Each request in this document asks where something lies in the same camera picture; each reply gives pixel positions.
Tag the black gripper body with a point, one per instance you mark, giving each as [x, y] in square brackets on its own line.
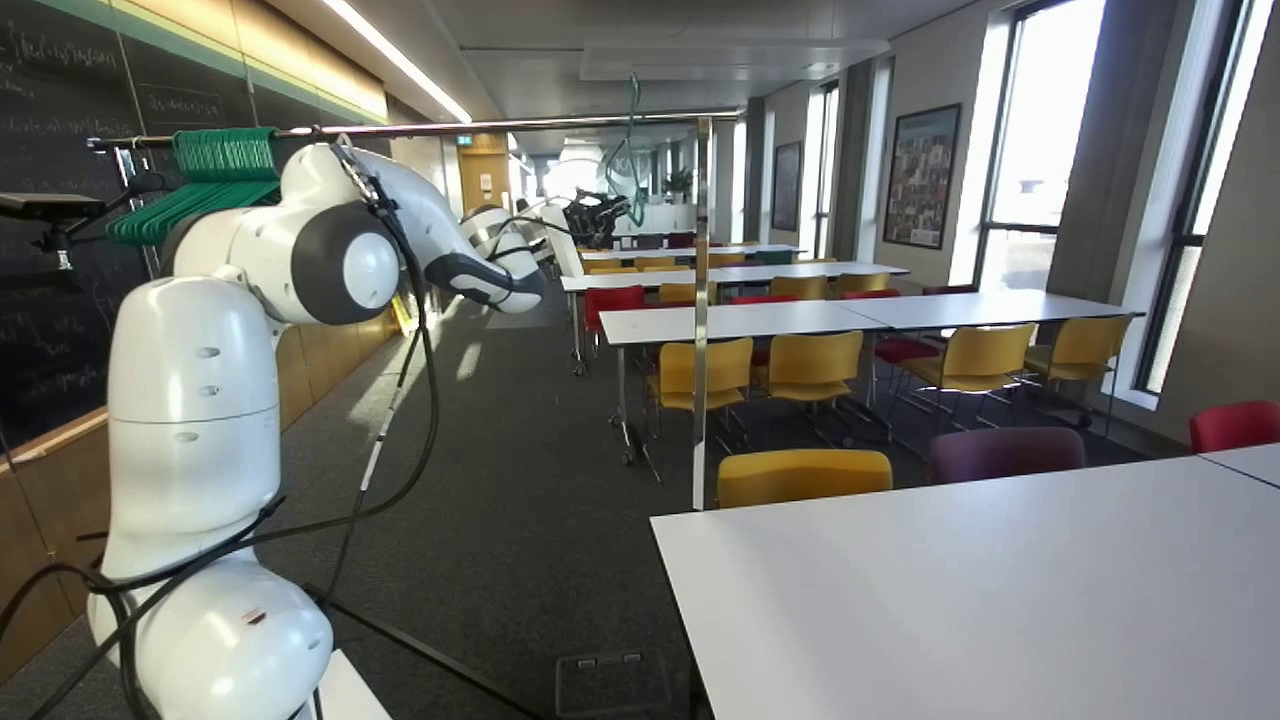
[596, 220]

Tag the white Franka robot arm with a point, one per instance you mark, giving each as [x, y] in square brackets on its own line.
[192, 401]

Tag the white robot base platform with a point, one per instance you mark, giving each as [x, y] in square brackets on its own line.
[355, 693]

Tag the green hanger bundle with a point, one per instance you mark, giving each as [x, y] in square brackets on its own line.
[221, 153]

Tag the red chair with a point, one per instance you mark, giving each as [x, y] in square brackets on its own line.
[1233, 424]
[615, 309]
[904, 344]
[757, 296]

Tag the yellow chair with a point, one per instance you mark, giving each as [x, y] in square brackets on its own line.
[1082, 348]
[802, 289]
[672, 293]
[866, 287]
[981, 358]
[812, 366]
[802, 477]
[725, 374]

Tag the metal clothes rack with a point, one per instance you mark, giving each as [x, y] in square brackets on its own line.
[701, 266]

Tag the wooden door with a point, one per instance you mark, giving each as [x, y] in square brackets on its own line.
[481, 175]

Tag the tall glass window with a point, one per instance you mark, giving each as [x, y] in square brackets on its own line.
[819, 175]
[1233, 107]
[1040, 132]

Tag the long white table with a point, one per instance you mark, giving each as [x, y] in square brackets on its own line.
[802, 320]

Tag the ceiling light strip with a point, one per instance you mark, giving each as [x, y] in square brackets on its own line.
[400, 63]

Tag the floor outlet box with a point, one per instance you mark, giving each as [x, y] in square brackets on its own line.
[596, 686]

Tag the purple chair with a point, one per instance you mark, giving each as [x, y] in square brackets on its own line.
[1006, 453]

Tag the black device on stand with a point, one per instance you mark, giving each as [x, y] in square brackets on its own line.
[47, 204]

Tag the white work table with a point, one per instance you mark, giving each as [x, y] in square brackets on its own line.
[1001, 600]

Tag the large framed wall poster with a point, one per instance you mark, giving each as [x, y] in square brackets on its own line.
[922, 183]

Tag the dark wall chalkboard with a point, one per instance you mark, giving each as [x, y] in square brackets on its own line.
[64, 81]

